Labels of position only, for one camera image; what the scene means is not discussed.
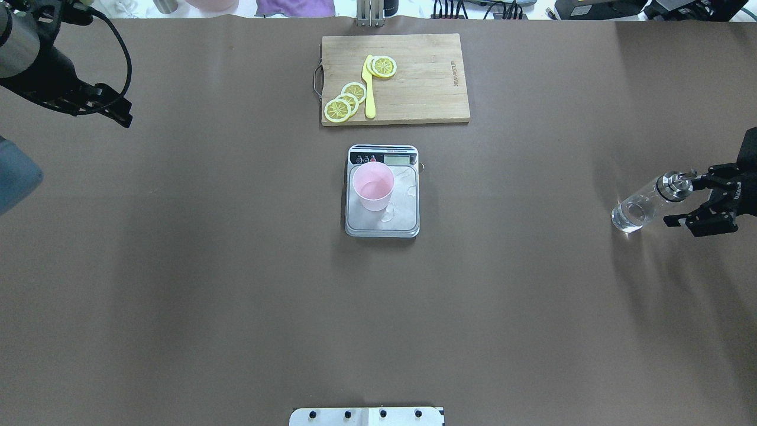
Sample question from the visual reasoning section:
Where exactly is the clear glass sauce bottle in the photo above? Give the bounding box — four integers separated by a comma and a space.
611, 169, 697, 234

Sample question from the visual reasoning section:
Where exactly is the aluminium frame post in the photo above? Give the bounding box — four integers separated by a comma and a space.
356, 0, 386, 28

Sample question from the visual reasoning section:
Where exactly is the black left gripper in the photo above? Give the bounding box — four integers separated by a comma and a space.
17, 47, 133, 128

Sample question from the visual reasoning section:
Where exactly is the silver digital kitchen scale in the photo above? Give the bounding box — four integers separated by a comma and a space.
344, 144, 421, 239

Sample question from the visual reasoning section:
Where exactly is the lemon slice far end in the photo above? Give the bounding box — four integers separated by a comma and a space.
368, 56, 397, 79

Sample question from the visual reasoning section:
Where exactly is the purple cloth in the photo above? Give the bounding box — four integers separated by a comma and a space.
255, 0, 336, 17

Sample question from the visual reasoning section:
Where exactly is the wooden cutting board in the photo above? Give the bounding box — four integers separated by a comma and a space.
320, 33, 471, 126

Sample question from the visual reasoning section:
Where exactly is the pink plastic cup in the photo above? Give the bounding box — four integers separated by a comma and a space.
352, 162, 395, 211

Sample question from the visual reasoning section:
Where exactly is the lemon slice middle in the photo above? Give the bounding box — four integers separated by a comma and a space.
336, 93, 360, 118

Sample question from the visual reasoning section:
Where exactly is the yellow plastic knife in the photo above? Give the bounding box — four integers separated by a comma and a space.
361, 54, 376, 120

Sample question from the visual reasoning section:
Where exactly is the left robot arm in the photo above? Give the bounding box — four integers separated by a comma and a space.
1, 1, 133, 128

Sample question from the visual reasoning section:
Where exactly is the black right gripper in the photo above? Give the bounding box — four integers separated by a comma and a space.
663, 127, 756, 235

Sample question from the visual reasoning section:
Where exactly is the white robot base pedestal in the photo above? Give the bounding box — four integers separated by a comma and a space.
289, 406, 446, 425

